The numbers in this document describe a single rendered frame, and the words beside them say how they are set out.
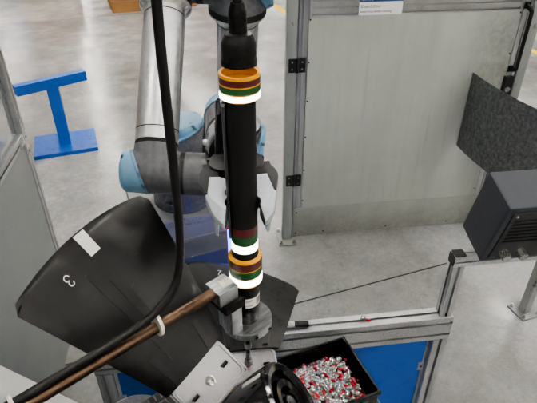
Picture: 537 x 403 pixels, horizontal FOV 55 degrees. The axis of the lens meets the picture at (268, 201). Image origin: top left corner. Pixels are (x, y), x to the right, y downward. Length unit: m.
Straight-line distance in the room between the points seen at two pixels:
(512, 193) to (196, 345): 0.77
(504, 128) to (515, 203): 1.44
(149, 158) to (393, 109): 1.95
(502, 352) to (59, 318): 2.19
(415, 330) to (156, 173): 0.82
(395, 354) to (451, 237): 1.75
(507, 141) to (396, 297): 0.90
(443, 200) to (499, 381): 1.09
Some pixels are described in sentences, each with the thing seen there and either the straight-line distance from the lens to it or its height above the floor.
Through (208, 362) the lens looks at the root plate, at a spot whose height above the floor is 1.27.
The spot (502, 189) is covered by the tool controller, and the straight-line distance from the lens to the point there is 1.20.
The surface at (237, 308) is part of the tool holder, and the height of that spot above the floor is 1.35.
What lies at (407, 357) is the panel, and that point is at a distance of 1.50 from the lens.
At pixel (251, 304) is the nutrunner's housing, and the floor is 1.33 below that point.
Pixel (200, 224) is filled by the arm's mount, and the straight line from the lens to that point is 1.33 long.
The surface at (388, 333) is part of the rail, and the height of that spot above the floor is 0.83.
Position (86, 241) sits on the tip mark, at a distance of 0.67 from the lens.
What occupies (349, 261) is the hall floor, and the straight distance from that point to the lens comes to 2.85.
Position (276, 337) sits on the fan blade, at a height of 1.18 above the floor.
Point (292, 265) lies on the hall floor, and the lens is 2.79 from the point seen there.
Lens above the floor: 1.83
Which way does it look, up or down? 34 degrees down
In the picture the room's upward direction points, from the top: straight up
